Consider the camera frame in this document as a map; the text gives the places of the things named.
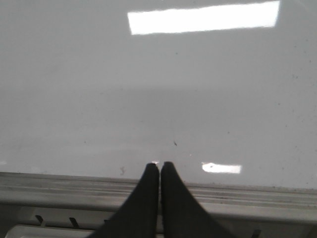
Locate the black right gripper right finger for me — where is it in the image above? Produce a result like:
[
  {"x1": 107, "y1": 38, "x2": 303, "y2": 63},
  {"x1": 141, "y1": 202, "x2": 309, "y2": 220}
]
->
[{"x1": 160, "y1": 162, "x2": 235, "y2": 238}]

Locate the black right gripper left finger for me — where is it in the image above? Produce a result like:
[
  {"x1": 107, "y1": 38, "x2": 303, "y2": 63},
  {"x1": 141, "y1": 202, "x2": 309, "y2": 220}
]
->
[{"x1": 92, "y1": 163, "x2": 159, "y2": 238}]

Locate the grey slotted base housing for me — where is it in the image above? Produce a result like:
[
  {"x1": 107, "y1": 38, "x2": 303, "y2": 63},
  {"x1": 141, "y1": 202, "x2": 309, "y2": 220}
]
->
[{"x1": 0, "y1": 204, "x2": 317, "y2": 238}]

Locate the white whiteboard with aluminium frame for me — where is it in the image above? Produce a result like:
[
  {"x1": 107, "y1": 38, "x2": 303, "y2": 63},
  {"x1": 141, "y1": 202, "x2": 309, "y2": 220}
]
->
[{"x1": 0, "y1": 0, "x2": 317, "y2": 223}]

